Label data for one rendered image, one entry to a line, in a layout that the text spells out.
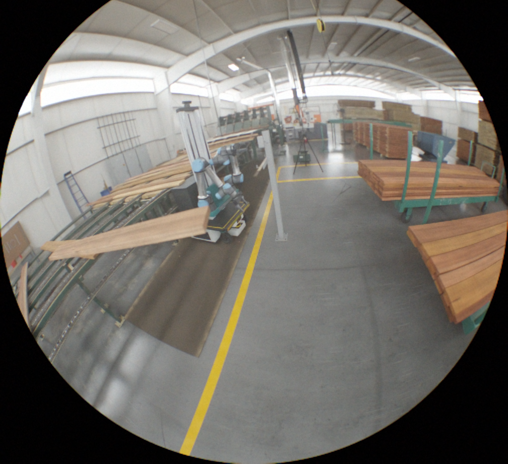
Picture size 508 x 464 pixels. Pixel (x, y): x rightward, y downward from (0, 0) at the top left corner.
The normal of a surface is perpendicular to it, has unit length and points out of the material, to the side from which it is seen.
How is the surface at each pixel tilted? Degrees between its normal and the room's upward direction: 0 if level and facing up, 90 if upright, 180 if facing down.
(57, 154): 87
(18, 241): 90
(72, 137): 87
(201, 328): 0
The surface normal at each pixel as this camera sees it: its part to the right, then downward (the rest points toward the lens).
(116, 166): 0.96, -0.05
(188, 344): -0.19, -0.86
